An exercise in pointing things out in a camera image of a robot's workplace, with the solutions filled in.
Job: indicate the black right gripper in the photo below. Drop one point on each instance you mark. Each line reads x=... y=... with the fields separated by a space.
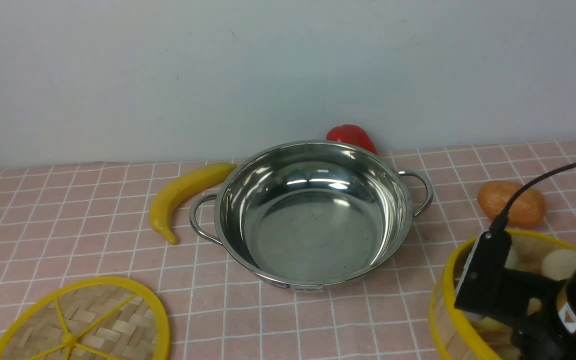
x=553 y=331

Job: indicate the yellow bamboo steamer basket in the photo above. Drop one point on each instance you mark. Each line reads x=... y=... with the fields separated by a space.
x=453 y=334

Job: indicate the yellow bamboo steamer lid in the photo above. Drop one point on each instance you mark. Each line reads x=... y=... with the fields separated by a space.
x=99 y=318

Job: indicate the stainless steel pot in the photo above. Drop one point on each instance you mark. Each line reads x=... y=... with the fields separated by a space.
x=307 y=215

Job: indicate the white round bun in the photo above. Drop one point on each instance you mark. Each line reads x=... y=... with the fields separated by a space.
x=559 y=264

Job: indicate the orange brown potato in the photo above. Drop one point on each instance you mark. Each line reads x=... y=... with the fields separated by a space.
x=527 y=211

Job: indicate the red bell pepper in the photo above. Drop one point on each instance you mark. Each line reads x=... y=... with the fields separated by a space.
x=353 y=135

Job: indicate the yellow plastic banana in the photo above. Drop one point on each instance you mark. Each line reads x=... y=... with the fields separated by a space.
x=176 y=192

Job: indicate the pink checkered tablecloth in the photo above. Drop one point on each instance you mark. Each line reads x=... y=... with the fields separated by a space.
x=64 y=223

